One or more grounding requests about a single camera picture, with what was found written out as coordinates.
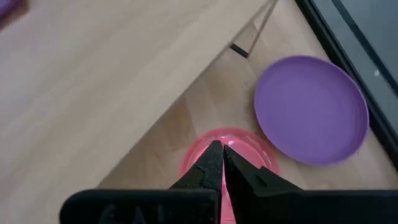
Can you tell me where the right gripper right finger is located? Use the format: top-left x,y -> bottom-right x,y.
223,144 -> 303,192

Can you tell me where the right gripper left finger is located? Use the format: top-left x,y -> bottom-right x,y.
169,140 -> 224,191

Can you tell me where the small purple plate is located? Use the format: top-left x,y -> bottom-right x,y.
253,55 -> 371,167

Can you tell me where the black metal table frame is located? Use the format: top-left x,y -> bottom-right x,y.
294,0 -> 398,171

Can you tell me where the pink translucent plate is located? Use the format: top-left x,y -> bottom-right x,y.
178,126 -> 280,224

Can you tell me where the large purple plate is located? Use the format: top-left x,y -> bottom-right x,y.
0,0 -> 29,20

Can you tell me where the wooden shelf with black legs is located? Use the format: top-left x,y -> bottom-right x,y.
0,0 -> 279,224

